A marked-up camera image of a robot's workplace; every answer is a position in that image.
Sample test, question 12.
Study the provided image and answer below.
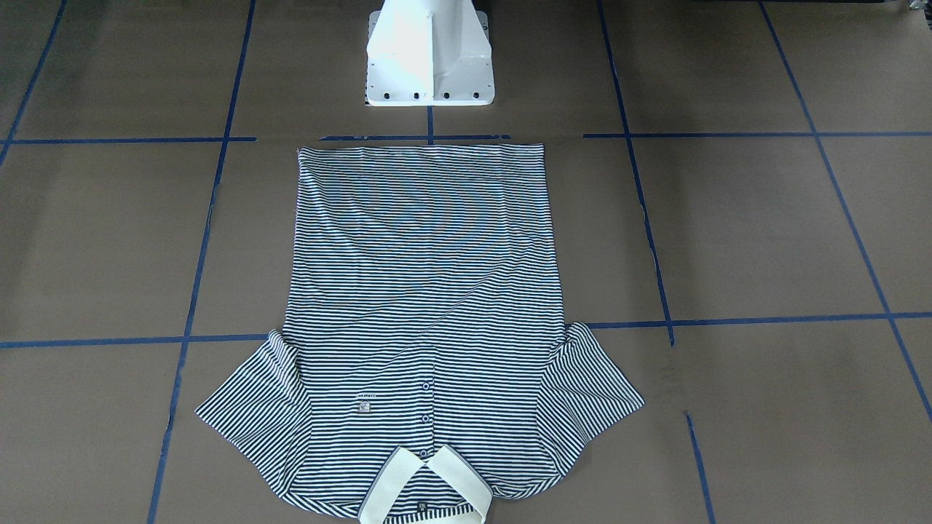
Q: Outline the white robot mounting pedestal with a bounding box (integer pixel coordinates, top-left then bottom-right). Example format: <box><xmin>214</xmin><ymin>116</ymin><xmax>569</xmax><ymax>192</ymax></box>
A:
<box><xmin>364</xmin><ymin>1</ymin><xmax>496</xmax><ymax>107</ymax></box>

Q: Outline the blue white striped polo shirt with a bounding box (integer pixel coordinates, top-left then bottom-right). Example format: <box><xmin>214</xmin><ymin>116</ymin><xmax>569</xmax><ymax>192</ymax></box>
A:
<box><xmin>196</xmin><ymin>143</ymin><xmax>644</xmax><ymax>523</ymax></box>

